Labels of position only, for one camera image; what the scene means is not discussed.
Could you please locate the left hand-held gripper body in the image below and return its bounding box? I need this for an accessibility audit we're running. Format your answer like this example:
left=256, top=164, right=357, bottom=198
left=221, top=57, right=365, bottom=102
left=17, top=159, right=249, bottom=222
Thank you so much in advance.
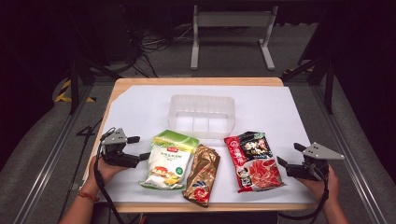
left=100, top=127, right=141, bottom=169

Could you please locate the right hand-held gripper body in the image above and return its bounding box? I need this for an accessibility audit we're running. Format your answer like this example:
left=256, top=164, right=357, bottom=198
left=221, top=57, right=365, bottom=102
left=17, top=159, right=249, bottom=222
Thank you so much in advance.
left=284, top=142, right=346, bottom=182

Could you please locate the green and white food packet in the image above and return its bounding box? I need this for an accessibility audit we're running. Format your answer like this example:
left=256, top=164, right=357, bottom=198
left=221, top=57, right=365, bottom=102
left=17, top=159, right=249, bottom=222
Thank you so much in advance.
left=138, top=129, right=200, bottom=191

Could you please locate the clear plastic container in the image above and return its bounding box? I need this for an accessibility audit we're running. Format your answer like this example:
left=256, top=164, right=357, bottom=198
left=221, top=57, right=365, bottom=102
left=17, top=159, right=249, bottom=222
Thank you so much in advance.
left=167, top=94, right=236, bottom=140

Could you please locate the person's left hand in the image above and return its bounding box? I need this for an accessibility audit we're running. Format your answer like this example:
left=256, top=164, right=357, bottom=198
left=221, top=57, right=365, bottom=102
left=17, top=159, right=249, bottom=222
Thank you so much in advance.
left=88, top=154, right=129, bottom=189

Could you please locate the person's right hand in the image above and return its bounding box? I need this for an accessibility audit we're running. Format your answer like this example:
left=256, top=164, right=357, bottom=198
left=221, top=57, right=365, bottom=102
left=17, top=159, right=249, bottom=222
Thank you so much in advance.
left=294, top=164, right=341, bottom=203

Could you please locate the red and black food packet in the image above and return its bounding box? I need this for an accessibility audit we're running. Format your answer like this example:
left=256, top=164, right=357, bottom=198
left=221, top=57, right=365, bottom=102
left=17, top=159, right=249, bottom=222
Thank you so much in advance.
left=223, top=131, right=287, bottom=194

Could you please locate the white paper sheet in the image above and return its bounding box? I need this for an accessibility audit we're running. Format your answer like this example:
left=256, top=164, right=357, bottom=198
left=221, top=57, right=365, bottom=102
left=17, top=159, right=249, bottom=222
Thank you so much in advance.
left=81, top=84, right=318, bottom=205

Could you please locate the gold foil packet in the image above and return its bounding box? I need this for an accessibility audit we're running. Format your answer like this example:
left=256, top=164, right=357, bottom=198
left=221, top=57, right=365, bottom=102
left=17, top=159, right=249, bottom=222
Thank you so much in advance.
left=182, top=144, right=221, bottom=208

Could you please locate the black metal stand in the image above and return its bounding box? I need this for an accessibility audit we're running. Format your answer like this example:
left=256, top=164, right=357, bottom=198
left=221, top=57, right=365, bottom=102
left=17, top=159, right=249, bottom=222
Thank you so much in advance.
left=65, top=6, right=123, bottom=116
left=280, top=31, right=336, bottom=115

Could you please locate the white metal stand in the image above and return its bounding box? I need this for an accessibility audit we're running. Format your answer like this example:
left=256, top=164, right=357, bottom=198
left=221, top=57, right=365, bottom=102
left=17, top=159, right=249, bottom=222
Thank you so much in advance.
left=190, top=4, right=279, bottom=71

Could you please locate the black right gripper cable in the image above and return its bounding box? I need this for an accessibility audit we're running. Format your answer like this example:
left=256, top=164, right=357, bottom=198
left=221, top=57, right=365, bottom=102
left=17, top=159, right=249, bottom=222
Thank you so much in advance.
left=277, top=167, right=331, bottom=222

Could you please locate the aluminium floor rail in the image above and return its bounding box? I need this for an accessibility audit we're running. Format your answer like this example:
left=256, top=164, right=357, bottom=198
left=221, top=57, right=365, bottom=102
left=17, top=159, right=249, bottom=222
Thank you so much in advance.
left=12, top=84, right=94, bottom=224
left=311, top=84, right=389, bottom=224

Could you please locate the red string bracelet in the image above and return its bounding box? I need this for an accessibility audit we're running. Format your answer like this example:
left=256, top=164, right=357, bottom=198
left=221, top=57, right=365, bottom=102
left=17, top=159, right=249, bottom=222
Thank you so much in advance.
left=77, top=189, right=101, bottom=203

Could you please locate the bundle of floor cables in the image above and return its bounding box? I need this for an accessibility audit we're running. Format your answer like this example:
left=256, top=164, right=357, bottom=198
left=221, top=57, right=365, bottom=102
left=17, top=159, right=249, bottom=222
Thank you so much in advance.
left=120, top=6, right=194, bottom=78

